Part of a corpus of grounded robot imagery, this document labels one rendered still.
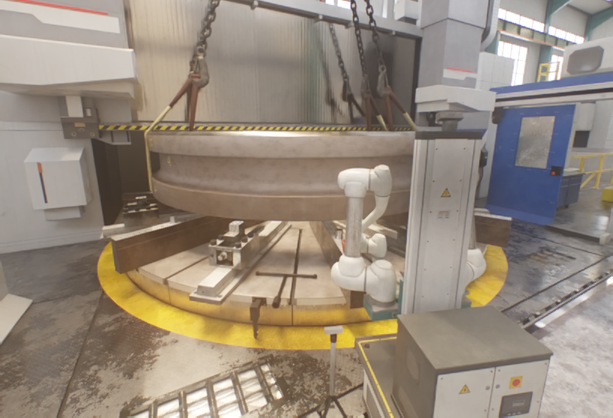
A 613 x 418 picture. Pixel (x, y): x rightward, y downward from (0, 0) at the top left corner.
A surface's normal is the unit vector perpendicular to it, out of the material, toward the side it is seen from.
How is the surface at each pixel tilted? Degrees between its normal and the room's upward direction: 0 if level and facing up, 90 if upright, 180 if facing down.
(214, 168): 90
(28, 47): 90
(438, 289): 90
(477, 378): 90
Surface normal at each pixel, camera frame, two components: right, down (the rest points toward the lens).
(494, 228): -0.59, 0.16
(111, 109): 0.46, 0.18
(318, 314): 0.04, 0.20
